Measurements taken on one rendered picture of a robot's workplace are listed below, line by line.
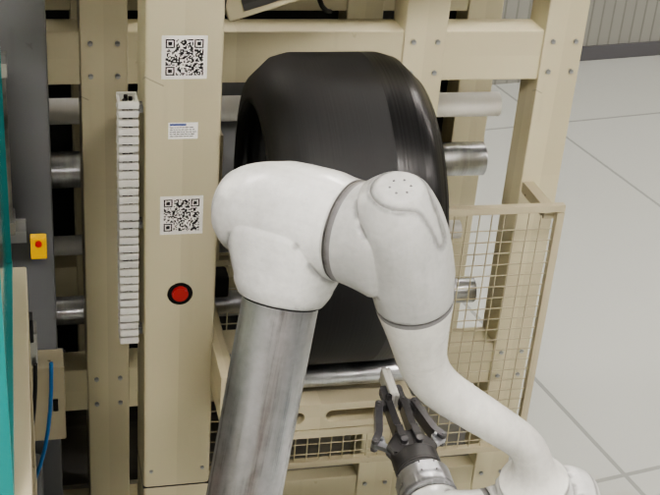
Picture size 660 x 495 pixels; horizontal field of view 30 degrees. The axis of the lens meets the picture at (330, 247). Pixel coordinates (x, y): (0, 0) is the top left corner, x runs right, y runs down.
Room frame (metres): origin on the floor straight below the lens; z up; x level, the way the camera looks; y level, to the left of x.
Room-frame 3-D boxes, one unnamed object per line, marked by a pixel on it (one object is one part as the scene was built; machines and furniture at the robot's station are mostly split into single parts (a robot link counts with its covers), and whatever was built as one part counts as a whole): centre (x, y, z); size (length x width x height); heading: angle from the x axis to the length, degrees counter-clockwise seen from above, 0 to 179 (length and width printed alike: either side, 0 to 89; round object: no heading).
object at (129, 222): (1.92, 0.35, 1.19); 0.05 x 0.04 x 0.48; 15
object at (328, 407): (1.93, 0.00, 0.83); 0.36 x 0.09 x 0.06; 105
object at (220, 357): (2.02, 0.21, 0.90); 0.40 x 0.03 x 0.10; 15
